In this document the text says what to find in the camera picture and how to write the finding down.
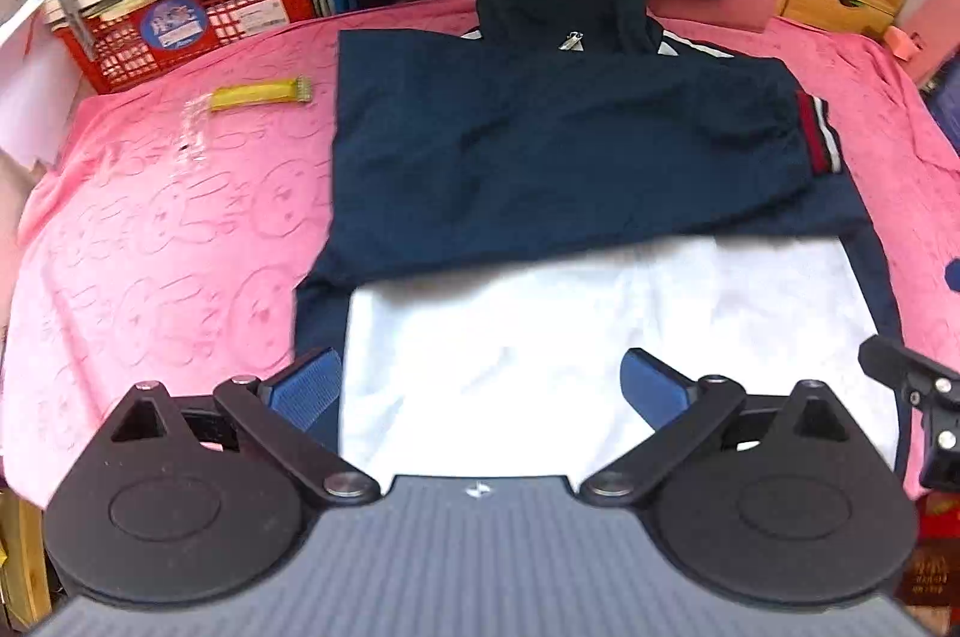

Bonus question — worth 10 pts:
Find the pink cardboard box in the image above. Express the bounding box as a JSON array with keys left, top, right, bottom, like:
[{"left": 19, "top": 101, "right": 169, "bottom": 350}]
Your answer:
[{"left": 896, "top": 0, "right": 960, "bottom": 91}]

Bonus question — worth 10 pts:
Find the yellow snack packet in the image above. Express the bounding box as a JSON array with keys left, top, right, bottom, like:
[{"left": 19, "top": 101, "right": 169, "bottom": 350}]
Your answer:
[{"left": 208, "top": 77, "right": 312, "bottom": 112}]

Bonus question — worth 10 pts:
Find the red printed box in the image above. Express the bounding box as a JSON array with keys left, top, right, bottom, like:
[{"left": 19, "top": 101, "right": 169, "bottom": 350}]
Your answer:
[{"left": 896, "top": 494, "right": 960, "bottom": 630}]

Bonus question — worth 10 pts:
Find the small pink clip-on device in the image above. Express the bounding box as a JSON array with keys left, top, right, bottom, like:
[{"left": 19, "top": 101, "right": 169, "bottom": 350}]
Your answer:
[{"left": 885, "top": 26, "right": 931, "bottom": 64}]

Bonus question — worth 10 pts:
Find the clear plastic wrapper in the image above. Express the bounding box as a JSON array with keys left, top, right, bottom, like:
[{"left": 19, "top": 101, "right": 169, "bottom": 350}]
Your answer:
[{"left": 172, "top": 95, "right": 211, "bottom": 166}]

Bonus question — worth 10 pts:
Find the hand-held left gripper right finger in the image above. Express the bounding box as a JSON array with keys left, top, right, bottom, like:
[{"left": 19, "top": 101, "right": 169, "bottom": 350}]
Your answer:
[{"left": 579, "top": 348, "right": 852, "bottom": 509}]

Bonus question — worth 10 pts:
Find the pink rabbit-print towel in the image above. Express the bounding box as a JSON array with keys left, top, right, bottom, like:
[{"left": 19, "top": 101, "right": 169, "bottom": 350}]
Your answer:
[{"left": 0, "top": 0, "right": 960, "bottom": 510}]

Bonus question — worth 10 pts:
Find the red plastic crate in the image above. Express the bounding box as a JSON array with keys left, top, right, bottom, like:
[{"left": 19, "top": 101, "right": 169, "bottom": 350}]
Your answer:
[{"left": 52, "top": 0, "right": 316, "bottom": 94}]

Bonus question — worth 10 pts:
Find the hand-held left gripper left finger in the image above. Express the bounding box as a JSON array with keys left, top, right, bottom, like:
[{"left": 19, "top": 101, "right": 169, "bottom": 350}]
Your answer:
[{"left": 111, "top": 347, "right": 382, "bottom": 509}]

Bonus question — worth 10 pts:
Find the navy and white jacket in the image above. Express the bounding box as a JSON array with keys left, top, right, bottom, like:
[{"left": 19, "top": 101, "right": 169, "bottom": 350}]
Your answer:
[{"left": 295, "top": 0, "right": 912, "bottom": 495}]

